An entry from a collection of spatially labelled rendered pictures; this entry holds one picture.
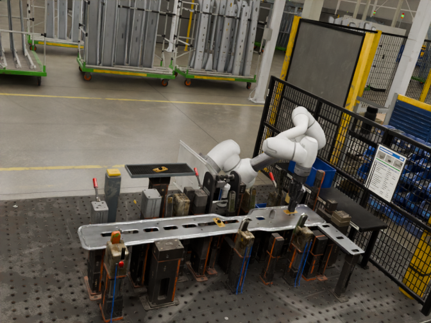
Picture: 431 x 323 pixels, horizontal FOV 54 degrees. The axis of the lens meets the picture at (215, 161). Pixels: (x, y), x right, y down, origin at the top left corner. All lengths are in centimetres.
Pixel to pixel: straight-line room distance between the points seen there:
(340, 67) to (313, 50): 48
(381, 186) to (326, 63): 233
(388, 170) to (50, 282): 194
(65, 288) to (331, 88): 342
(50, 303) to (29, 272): 24
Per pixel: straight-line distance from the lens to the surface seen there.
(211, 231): 215
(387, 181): 268
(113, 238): 186
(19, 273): 230
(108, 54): 897
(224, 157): 296
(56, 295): 217
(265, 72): 930
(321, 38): 491
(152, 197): 214
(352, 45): 454
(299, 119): 270
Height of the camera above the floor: 212
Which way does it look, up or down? 22 degrees down
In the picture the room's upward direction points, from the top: 11 degrees clockwise
